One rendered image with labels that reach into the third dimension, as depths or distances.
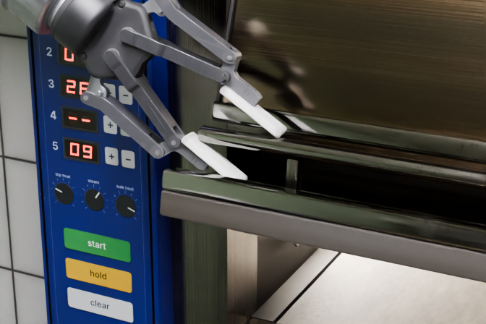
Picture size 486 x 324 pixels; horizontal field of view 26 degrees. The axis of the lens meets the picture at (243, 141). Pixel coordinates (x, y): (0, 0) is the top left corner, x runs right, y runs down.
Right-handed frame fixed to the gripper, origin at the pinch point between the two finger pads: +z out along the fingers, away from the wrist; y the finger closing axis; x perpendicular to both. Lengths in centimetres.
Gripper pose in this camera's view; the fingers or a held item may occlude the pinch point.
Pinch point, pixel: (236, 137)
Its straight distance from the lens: 99.0
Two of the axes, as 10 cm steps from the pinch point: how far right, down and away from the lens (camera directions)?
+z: 7.7, 6.3, -0.8
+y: -6.0, 7.6, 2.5
